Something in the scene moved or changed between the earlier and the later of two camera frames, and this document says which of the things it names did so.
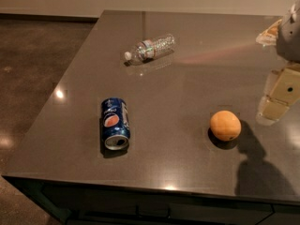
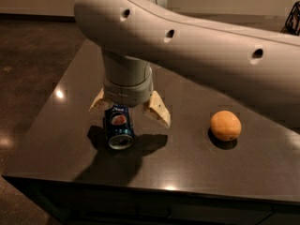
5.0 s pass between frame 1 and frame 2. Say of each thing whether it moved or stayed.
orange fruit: stayed
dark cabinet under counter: stayed
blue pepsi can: moved
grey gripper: moved
